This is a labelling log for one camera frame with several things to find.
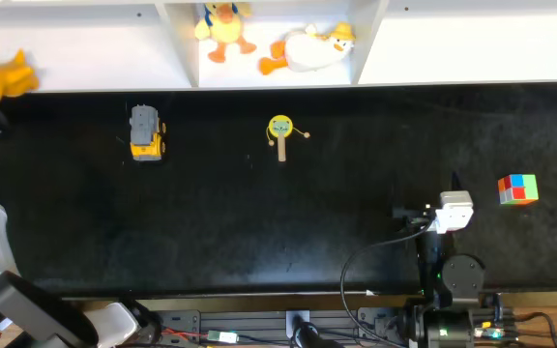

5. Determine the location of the orange dragon toy figure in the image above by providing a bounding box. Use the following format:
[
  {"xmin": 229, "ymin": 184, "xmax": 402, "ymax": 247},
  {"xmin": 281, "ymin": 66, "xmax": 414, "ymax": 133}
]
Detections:
[{"xmin": 0, "ymin": 47, "xmax": 41, "ymax": 103}]

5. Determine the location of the white shelf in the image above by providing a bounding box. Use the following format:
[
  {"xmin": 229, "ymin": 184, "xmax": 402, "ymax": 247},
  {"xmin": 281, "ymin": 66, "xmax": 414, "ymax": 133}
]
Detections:
[{"xmin": 0, "ymin": 0, "xmax": 557, "ymax": 94}]

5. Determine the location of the grey and yellow toy truck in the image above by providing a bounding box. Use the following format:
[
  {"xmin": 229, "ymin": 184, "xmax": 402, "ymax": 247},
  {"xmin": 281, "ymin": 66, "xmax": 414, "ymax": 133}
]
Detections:
[{"xmin": 129, "ymin": 103, "xmax": 167, "ymax": 162}]

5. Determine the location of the yellow plush duck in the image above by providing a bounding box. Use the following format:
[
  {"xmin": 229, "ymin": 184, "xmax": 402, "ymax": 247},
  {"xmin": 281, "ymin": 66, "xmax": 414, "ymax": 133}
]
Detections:
[{"xmin": 193, "ymin": 2, "xmax": 258, "ymax": 64}]

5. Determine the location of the mounting rail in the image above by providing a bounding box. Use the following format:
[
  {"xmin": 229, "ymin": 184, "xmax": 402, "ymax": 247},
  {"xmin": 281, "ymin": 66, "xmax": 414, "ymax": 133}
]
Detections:
[{"xmin": 152, "ymin": 306, "xmax": 557, "ymax": 348}]

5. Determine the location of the yellow rattle drum toy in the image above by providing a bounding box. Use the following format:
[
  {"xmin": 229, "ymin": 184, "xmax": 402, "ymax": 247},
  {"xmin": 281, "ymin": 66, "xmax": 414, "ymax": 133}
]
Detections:
[{"xmin": 265, "ymin": 114, "xmax": 311, "ymax": 163}]

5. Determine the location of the black cable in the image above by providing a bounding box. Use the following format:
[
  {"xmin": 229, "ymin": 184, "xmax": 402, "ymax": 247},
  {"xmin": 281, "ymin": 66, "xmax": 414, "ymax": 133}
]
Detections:
[{"xmin": 339, "ymin": 219, "xmax": 437, "ymax": 348}]

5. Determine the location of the many-coloured puzzle cube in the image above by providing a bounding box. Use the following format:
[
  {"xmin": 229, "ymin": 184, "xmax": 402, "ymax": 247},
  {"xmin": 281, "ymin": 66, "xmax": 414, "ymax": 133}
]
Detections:
[{"xmin": 496, "ymin": 173, "xmax": 540, "ymax": 207}]

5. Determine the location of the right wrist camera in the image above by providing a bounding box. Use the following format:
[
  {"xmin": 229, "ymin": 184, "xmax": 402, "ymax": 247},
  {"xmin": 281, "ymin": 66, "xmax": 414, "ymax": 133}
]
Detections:
[{"xmin": 434, "ymin": 189, "xmax": 475, "ymax": 235}]

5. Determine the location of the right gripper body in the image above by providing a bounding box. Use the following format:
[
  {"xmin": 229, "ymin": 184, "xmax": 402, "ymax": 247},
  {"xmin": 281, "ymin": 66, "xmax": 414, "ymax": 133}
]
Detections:
[{"xmin": 392, "ymin": 206, "xmax": 435, "ymax": 232}]

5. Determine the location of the white plush duck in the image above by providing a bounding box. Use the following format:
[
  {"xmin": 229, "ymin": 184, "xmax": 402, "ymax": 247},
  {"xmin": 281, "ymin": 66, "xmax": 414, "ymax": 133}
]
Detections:
[{"xmin": 258, "ymin": 21, "xmax": 357, "ymax": 76}]

